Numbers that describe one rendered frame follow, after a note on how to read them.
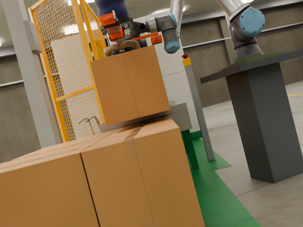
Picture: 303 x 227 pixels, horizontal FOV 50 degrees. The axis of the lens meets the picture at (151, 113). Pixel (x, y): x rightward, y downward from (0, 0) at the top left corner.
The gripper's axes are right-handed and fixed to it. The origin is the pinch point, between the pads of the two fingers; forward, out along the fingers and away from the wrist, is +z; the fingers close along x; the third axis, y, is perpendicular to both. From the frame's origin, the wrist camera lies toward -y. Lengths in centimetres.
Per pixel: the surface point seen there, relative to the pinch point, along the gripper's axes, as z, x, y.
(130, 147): 0, -61, -72
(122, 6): -7.1, 21.9, 20.6
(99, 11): 8.9, 22.1, 21.4
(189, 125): -34, -69, 53
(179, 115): -28, -60, 53
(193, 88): -50, -41, 109
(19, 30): 101, 55, 121
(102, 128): 32, -55, 53
